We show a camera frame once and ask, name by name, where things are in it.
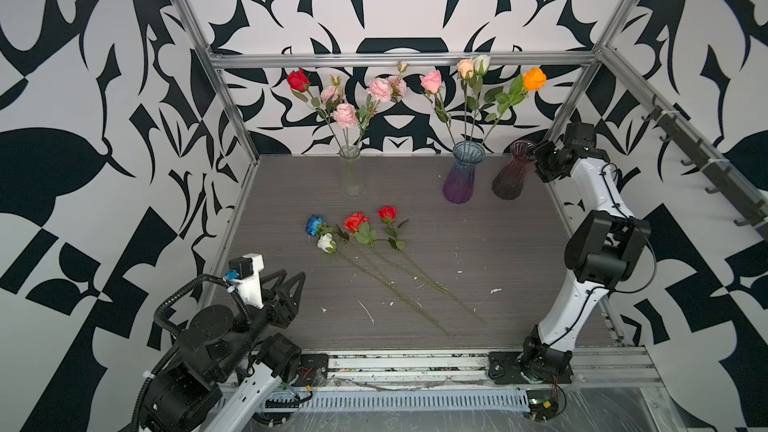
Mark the clear ribbed glass vase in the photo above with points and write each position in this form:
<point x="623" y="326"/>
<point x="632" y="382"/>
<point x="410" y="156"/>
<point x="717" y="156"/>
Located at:
<point x="351" y="176"/>

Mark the peach artificial rose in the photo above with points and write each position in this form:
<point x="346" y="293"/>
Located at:
<point x="465" y="70"/>

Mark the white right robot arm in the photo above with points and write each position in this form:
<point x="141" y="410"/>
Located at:
<point x="602" y="252"/>

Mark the pink carnation spray stem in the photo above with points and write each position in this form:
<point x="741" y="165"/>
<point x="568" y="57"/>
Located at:
<point x="335" y="107"/>

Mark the light pink artificial rose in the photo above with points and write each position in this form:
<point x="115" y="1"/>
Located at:
<point x="432" y="85"/>

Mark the red artificial rose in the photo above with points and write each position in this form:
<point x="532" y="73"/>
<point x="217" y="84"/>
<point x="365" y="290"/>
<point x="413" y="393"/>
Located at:
<point x="359" y="227"/>
<point x="300" y="87"/>
<point x="392" y="228"/>

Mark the aluminium front rail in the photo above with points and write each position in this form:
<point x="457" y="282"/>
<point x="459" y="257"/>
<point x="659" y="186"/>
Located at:
<point x="385" y="370"/>

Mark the blue artificial rose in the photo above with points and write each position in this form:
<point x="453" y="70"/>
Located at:
<point x="316" y="226"/>

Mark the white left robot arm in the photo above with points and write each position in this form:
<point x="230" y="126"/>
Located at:
<point x="183" y="387"/>

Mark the white cable duct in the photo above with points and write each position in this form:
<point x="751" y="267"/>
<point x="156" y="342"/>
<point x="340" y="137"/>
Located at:
<point x="511" y="400"/>

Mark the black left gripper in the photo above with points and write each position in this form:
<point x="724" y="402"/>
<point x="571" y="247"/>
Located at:
<point x="275" y="307"/>

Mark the wall hook rail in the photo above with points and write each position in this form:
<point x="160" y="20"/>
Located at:
<point x="724" y="177"/>

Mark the orange artificial rose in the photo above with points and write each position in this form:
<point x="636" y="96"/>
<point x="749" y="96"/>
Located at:
<point x="504" y="101"/>

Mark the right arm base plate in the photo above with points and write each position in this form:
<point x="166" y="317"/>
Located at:
<point x="548" y="367"/>

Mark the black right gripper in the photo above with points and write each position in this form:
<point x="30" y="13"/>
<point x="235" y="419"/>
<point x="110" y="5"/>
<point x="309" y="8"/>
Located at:
<point x="541" y="152"/>

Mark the white artificial rose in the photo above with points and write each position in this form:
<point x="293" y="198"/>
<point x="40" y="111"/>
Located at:
<point x="328" y="245"/>
<point x="480" y="67"/>

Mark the dark red glass vase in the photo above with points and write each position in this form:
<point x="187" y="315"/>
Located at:
<point x="510" y="181"/>

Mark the blue purple glass vase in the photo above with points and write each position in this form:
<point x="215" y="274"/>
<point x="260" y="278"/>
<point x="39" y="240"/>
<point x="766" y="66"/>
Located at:
<point x="458" y="187"/>

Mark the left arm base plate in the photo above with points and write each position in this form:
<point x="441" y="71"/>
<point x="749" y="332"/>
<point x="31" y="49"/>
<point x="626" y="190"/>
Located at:
<point x="310" y="370"/>

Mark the pink peony stem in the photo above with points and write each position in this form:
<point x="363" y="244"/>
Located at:
<point x="380" y="90"/>

